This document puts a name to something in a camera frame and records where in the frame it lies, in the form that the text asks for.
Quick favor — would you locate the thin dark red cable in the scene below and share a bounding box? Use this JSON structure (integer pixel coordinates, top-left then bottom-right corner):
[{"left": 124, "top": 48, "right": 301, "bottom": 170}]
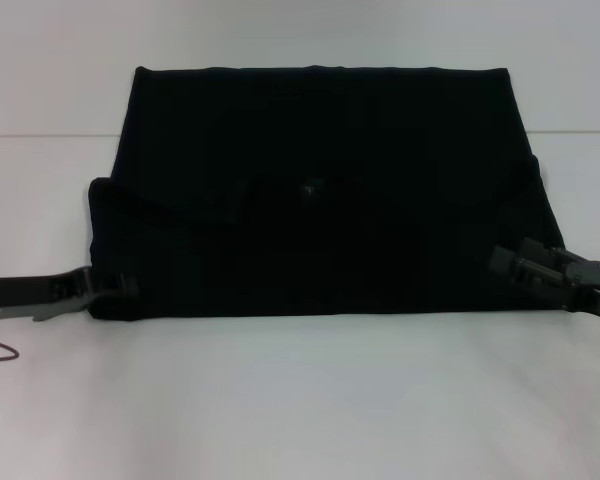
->
[{"left": 0, "top": 333, "right": 21, "bottom": 367}]

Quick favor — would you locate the black t-shirt with FREE print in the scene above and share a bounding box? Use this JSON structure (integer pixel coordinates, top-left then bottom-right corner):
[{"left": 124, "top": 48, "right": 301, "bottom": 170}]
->
[{"left": 87, "top": 64, "right": 589, "bottom": 324}]

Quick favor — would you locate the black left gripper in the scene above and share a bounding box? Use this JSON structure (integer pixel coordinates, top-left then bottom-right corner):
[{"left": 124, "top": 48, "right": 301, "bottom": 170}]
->
[{"left": 0, "top": 265, "right": 141, "bottom": 324}]

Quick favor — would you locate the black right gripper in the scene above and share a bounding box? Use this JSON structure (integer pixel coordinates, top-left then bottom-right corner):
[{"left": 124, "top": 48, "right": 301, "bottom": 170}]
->
[{"left": 486, "top": 236, "right": 600, "bottom": 329}]

